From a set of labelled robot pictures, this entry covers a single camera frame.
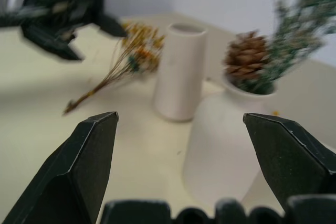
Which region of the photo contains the green bouquet with pine cone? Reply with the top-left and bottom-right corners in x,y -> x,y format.
222,0 -> 336,95

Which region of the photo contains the wide tapered white vase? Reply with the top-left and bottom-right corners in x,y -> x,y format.
182,76 -> 279,205

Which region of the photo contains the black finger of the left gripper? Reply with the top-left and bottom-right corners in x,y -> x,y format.
19,23 -> 85,62
96,13 -> 129,38

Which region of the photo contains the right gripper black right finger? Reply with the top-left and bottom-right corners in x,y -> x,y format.
243,112 -> 336,210

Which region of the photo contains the yellow dried flower bouquet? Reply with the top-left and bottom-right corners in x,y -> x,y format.
62,21 -> 166,116

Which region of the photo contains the tall cylindrical white vase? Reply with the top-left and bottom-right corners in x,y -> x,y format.
154,22 -> 208,123

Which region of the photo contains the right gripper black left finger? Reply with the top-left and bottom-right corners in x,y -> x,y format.
0,111 -> 120,224

